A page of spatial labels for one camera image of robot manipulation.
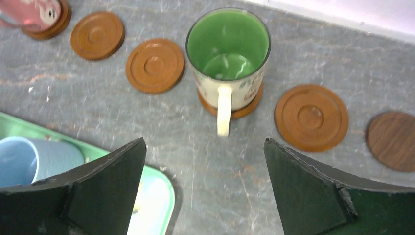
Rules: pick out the pink mug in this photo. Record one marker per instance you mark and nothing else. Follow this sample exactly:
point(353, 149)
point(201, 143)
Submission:
point(33, 15)

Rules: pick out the dark wooden coaster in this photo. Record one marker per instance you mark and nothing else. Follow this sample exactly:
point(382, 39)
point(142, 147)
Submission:
point(390, 138)

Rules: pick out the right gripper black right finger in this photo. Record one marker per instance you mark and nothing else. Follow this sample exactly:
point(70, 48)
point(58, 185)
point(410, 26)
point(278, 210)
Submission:
point(313, 198)

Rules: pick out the ridged wooden coaster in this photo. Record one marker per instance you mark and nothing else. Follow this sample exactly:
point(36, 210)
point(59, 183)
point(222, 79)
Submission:
point(155, 66)
point(237, 113)
point(57, 27)
point(98, 35)
point(311, 118)

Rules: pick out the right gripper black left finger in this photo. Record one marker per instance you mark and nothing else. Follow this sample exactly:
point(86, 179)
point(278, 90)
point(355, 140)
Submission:
point(96, 198)

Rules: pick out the light blue mug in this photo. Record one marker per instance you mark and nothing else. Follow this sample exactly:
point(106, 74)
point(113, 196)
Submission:
point(24, 161)

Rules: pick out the green interior floral mug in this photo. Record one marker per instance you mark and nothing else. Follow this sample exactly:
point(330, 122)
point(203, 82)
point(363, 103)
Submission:
point(228, 50)

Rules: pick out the green floral tray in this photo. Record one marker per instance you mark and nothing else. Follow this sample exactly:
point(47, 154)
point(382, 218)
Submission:
point(156, 197)

